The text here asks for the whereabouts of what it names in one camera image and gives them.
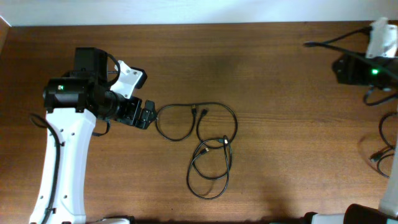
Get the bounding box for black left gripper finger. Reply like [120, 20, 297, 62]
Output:
[143, 100, 155, 116]
[136, 116, 155, 129]

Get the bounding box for black USB cable loop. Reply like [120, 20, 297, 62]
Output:
[154, 102, 239, 149]

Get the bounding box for black USB cable removed one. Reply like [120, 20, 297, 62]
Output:
[369, 111, 397, 179]

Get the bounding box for black USB cable loops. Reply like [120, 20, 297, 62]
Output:
[186, 135, 234, 201]

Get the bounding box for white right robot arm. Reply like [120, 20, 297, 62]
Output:
[298, 53, 397, 224]

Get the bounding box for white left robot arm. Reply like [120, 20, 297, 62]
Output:
[29, 78, 157, 223]

